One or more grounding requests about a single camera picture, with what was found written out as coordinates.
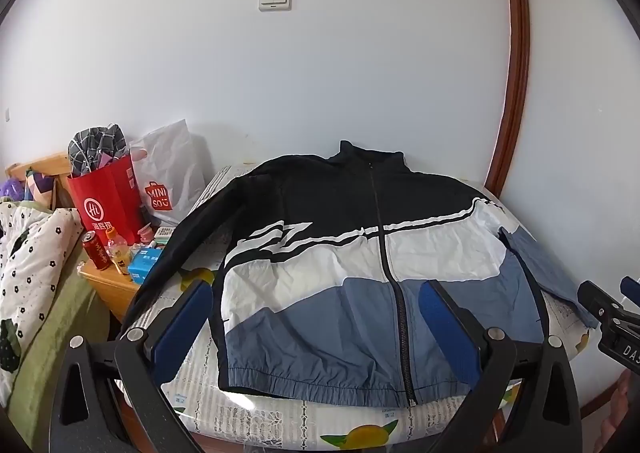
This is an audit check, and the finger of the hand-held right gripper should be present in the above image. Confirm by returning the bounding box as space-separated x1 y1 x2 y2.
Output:
620 275 640 305
577 281 626 330

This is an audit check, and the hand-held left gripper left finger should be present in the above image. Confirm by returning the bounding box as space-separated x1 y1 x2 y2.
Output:
50 278 216 453

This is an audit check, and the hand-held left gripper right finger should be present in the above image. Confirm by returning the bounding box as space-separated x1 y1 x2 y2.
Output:
419 279 583 453

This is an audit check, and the black white blue jacket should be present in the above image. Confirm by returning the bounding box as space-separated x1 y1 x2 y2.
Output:
117 140 601 409

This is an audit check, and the person's right hand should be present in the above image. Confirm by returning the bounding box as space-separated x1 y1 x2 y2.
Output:
600 369 640 449

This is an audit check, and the wooden baseboard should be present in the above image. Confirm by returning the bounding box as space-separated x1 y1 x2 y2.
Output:
580 373 626 415

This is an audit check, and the blue box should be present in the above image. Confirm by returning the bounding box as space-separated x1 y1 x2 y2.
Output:
127 247 163 284

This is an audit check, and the wooden nightstand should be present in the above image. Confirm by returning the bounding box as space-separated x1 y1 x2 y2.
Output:
80 258 143 324

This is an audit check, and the orange drink bottle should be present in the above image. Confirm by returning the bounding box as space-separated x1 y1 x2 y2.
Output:
105 227 133 276

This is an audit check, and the red drink can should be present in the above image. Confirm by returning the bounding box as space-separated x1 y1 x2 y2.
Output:
81 230 112 271

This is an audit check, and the fruit print tablecloth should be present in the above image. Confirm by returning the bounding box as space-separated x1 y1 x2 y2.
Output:
117 166 591 451

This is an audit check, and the green bed sheet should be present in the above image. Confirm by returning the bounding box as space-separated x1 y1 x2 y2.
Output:
7 263 111 434

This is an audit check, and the red paper bag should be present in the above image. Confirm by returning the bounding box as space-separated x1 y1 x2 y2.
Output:
66 153 146 246

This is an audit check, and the white plastic shopping bag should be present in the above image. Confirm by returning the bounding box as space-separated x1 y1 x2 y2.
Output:
129 119 207 228

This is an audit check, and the white flower print quilt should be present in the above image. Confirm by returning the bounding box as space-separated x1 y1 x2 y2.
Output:
0 200 86 374

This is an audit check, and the patchwork pillow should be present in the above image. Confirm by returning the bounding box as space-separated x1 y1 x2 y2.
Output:
25 170 57 210

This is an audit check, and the grey plaid cloth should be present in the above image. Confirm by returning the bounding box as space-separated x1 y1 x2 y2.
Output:
67 123 130 179

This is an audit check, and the wooden headboard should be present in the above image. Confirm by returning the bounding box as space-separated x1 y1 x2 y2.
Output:
5 153 71 209

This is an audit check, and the purple plush toy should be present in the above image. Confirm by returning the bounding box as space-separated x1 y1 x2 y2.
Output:
0 178 26 201

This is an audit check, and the wooden door frame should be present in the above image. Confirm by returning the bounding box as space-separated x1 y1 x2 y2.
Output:
482 0 531 199

